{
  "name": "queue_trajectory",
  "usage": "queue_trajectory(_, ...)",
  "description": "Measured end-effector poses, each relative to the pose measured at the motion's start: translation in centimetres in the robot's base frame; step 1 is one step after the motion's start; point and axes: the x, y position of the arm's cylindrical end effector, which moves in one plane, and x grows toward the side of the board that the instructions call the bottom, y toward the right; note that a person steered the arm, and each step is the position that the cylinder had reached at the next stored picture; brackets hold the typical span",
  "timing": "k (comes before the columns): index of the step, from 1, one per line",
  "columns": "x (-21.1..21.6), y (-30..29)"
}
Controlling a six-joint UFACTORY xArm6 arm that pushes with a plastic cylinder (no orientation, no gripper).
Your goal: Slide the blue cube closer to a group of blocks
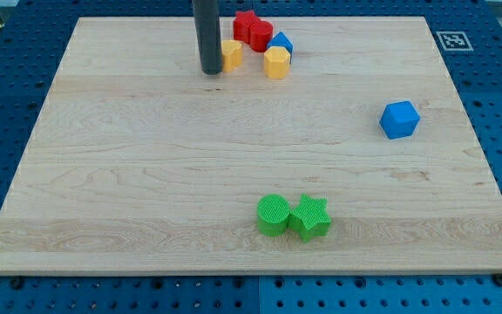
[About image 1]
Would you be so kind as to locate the white fiducial marker tag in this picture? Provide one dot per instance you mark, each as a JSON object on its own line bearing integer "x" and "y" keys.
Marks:
{"x": 454, "y": 41}

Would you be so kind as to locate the green star block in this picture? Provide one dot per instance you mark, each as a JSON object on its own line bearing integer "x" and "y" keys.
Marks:
{"x": 310, "y": 218}

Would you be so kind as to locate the yellow hexagon block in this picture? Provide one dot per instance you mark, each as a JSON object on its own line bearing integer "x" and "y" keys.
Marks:
{"x": 276, "y": 62}

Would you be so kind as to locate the yellow heart block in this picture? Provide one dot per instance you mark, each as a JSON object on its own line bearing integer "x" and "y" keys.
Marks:
{"x": 232, "y": 54}

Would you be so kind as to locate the red cylinder block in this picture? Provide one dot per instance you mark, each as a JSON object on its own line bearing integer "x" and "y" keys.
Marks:
{"x": 260, "y": 33}

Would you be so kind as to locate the light wooden board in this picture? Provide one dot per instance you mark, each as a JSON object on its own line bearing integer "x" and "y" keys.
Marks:
{"x": 139, "y": 164}

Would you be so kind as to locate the blue pentagon block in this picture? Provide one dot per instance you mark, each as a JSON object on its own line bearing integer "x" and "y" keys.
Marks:
{"x": 281, "y": 40}

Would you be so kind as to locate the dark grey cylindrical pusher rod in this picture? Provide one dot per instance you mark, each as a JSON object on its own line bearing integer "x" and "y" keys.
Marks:
{"x": 207, "y": 26}

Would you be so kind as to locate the red star block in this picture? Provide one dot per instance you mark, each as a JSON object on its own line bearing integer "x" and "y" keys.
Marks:
{"x": 241, "y": 25}

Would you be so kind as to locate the green cylinder block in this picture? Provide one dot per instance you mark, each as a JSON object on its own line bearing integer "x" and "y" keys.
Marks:
{"x": 272, "y": 215}

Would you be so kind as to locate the blue cube block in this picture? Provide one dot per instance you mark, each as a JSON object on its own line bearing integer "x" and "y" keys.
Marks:
{"x": 399, "y": 120}

